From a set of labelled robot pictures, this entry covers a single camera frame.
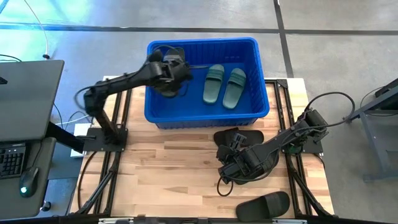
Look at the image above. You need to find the grey side desk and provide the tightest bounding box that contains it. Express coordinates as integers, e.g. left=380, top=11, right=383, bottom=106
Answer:
left=0, top=136, right=57, bottom=221

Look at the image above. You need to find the dark curved table cable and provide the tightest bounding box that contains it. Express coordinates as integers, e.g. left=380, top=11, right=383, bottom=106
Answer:
left=77, top=151, right=98, bottom=210

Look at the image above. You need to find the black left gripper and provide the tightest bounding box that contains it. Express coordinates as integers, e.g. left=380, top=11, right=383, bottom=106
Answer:
left=146, top=58, right=193, bottom=94

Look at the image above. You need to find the green slide sandal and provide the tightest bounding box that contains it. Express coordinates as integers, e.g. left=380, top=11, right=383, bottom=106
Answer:
left=222, top=67, right=247, bottom=110
left=202, top=63, right=225, bottom=105

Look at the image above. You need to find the black keyboard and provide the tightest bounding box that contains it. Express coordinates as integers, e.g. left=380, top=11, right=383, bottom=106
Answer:
left=0, top=142, right=27, bottom=180

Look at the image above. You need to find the grey metal stand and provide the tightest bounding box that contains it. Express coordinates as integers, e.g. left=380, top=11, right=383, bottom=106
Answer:
left=343, top=77, right=398, bottom=183

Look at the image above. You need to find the grey monitor back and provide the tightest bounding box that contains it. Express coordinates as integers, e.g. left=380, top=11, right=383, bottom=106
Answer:
left=0, top=59, right=65, bottom=142

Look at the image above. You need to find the blue plastic bin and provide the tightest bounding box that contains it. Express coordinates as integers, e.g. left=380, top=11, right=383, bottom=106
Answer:
left=144, top=37, right=271, bottom=130

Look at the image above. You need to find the silver metal bracket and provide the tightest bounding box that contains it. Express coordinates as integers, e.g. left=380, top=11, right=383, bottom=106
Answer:
left=98, top=217, right=134, bottom=224
left=272, top=219, right=308, bottom=224

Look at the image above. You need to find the black computer mouse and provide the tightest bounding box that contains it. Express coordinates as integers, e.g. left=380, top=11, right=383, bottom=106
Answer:
left=18, top=166, right=40, bottom=198

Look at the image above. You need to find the white floor cable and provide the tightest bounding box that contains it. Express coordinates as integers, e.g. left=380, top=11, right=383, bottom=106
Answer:
left=23, top=0, right=51, bottom=60

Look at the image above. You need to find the black aluminium table frame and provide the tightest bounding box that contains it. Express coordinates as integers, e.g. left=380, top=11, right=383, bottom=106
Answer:
left=70, top=77, right=335, bottom=218

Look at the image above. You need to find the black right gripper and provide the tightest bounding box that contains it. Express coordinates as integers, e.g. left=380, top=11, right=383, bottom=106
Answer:
left=217, top=133, right=276, bottom=183

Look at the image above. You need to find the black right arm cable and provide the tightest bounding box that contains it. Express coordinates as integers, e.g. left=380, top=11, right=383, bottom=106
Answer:
left=217, top=91, right=356, bottom=197

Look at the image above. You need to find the white power box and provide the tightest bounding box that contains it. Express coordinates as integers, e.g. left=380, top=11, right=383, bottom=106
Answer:
left=70, top=123, right=94, bottom=159

